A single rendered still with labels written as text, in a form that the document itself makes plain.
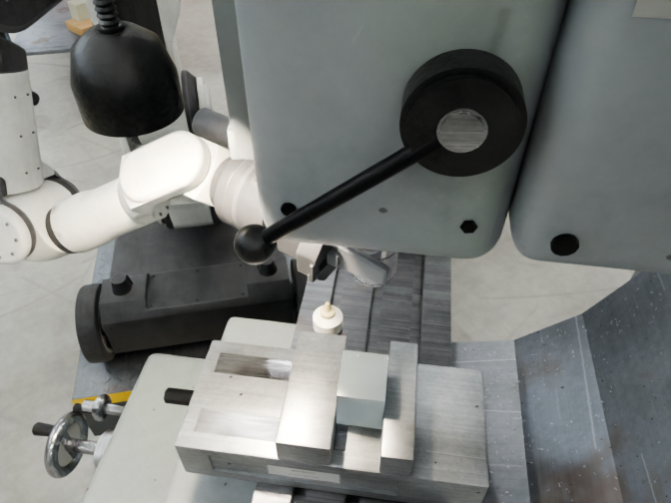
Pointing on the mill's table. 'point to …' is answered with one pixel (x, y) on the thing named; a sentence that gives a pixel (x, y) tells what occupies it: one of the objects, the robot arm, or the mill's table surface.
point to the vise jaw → (312, 399)
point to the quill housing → (378, 114)
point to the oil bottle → (328, 319)
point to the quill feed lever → (426, 137)
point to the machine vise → (265, 395)
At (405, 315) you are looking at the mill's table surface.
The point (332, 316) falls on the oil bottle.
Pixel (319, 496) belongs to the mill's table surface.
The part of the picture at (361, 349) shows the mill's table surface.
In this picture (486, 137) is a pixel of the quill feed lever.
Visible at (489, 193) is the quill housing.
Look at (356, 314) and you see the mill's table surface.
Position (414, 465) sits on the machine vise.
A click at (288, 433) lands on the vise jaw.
